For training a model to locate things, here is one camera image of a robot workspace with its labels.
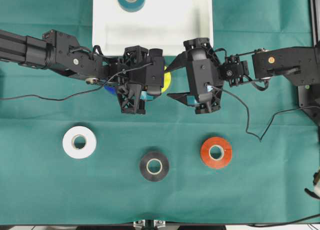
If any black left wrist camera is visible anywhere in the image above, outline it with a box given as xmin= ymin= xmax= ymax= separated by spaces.
xmin=146 ymin=49 xmax=165 ymax=97

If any white plastic tray case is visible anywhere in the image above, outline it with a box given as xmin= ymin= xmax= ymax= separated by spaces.
xmin=92 ymin=0 xmax=213 ymax=56

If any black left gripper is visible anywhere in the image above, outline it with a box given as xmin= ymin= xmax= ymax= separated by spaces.
xmin=105 ymin=46 xmax=157 ymax=114

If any white object at edge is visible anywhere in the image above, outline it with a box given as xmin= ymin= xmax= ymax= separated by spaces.
xmin=304 ymin=171 xmax=320 ymax=199

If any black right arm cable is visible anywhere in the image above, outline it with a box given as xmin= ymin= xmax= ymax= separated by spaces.
xmin=207 ymin=84 xmax=303 ymax=142

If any yellow tape roll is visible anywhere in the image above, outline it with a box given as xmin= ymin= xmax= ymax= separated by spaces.
xmin=161 ymin=66 xmax=172 ymax=93

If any black tape roll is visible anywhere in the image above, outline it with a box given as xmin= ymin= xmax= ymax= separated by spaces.
xmin=139 ymin=151 xmax=170 ymax=182

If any white tape roll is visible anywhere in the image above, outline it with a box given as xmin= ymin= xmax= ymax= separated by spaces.
xmin=62 ymin=126 xmax=97 ymax=159

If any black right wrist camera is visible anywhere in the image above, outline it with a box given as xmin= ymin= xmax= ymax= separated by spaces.
xmin=186 ymin=48 xmax=212 ymax=103

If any metal table clamp bracket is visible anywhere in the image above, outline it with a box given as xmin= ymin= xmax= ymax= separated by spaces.
xmin=133 ymin=219 xmax=166 ymax=230

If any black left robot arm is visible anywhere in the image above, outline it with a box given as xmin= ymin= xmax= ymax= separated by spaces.
xmin=0 ymin=30 xmax=165 ymax=114

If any aluminium frame rail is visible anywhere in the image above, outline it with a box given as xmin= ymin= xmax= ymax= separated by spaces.
xmin=309 ymin=0 xmax=320 ymax=47

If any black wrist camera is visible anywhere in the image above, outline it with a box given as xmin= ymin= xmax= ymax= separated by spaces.
xmin=146 ymin=49 xmax=165 ymax=97
xmin=186 ymin=48 xmax=212 ymax=103

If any green table cloth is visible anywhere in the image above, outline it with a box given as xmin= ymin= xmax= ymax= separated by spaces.
xmin=0 ymin=0 xmax=320 ymax=225

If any black cable bottom right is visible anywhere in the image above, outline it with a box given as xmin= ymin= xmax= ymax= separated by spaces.
xmin=246 ymin=213 xmax=320 ymax=227

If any red orange tape roll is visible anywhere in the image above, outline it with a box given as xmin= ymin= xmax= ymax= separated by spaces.
xmin=200 ymin=137 xmax=232 ymax=169

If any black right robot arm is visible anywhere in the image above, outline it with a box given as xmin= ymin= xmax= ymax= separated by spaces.
xmin=166 ymin=38 xmax=320 ymax=124

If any blue tape roll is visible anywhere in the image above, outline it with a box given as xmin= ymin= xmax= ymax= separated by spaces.
xmin=104 ymin=82 xmax=118 ymax=95

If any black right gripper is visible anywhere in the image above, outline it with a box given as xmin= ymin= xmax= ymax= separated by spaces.
xmin=165 ymin=38 xmax=224 ymax=114

